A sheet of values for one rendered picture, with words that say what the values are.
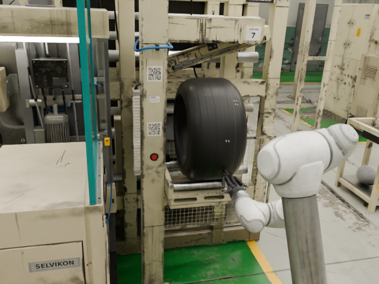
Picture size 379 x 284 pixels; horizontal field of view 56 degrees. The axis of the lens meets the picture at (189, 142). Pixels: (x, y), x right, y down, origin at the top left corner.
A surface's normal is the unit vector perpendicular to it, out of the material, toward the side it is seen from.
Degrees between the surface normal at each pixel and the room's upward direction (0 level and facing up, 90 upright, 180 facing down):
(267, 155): 89
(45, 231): 90
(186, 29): 90
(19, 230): 90
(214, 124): 67
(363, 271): 0
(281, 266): 0
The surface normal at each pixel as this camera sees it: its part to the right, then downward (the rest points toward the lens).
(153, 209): 0.22, 0.35
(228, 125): 0.22, -0.02
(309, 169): 0.45, 0.07
